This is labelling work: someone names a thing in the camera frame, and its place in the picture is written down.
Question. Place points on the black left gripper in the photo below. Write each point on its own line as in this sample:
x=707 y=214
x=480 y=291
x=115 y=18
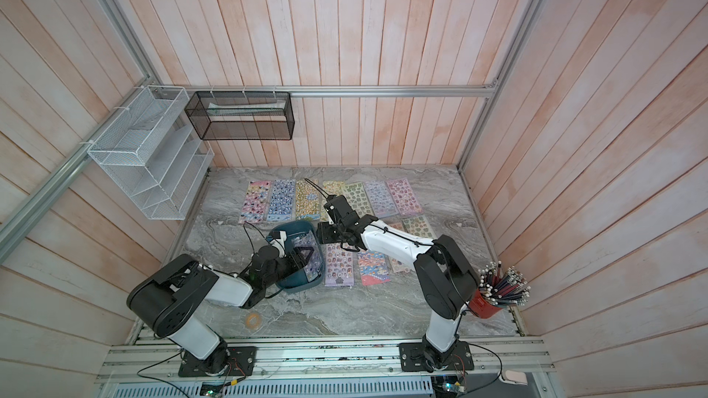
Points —
x=301 y=262

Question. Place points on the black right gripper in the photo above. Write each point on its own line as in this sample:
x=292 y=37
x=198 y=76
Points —
x=323 y=235

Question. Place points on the dark small sticker sheet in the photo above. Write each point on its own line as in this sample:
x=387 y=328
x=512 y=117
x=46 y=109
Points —
x=309 y=253

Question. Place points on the white green sticker sheet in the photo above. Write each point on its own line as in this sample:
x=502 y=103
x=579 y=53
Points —
x=358 y=199

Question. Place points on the purple doll sticker sheet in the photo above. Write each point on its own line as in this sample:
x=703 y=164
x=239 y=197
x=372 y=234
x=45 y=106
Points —
x=339 y=267

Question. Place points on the teal plastic storage box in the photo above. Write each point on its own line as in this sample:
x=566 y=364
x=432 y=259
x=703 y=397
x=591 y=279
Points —
x=293 y=229

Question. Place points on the green panda sticker sheet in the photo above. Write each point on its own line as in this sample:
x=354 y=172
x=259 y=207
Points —
x=332 y=188

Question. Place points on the yellow animal sticker sheet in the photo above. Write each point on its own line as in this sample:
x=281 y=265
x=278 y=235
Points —
x=307 y=202

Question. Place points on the lilac gem sticker sheet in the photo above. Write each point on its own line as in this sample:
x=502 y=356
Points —
x=380 y=199

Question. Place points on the blue red character sheet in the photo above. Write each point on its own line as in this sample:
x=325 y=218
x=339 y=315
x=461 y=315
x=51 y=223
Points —
x=373 y=268

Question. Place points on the blue penguin sticker sheet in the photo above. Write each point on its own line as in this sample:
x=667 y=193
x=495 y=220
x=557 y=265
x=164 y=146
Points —
x=281 y=203

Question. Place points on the pink character sticker sheet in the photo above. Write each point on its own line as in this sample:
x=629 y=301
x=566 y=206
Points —
x=404 y=197

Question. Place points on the pink food sticker sheet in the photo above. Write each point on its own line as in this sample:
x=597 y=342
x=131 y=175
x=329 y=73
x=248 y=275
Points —
x=396 y=265

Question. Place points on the green cactus sticker sheet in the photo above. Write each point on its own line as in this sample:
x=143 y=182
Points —
x=419 y=226

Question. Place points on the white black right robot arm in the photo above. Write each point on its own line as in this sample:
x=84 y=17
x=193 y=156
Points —
x=447 y=280

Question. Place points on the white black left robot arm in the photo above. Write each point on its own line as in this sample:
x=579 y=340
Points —
x=167 y=301

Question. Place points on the red cup of pencils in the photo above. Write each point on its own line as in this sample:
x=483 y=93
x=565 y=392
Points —
x=498 y=288

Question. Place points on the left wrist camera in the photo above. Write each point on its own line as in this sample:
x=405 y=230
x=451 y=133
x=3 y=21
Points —
x=278 y=240

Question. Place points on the black wire mesh basket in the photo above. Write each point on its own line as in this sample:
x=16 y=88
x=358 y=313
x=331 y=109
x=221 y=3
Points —
x=241 y=115

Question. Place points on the white wire mesh shelf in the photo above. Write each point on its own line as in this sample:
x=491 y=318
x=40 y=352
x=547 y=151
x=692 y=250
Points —
x=158 y=161

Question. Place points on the aluminium frame bar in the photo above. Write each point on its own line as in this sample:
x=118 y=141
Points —
x=361 y=91

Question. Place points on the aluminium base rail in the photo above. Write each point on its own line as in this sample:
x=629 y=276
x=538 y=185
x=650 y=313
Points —
x=329 y=357

